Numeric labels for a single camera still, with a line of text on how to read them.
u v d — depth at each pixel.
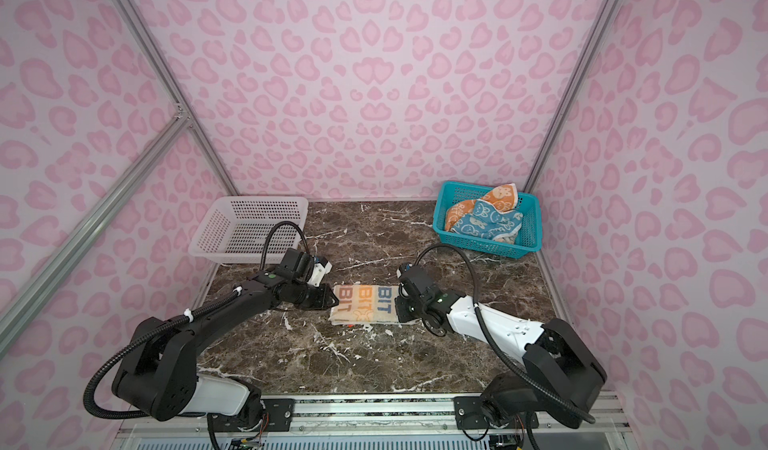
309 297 0.74
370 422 0.73
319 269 0.82
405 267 0.78
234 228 1.11
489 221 1.10
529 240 1.10
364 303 0.90
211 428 0.71
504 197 1.07
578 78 0.85
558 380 0.41
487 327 0.49
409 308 0.73
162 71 0.82
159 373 0.42
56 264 0.57
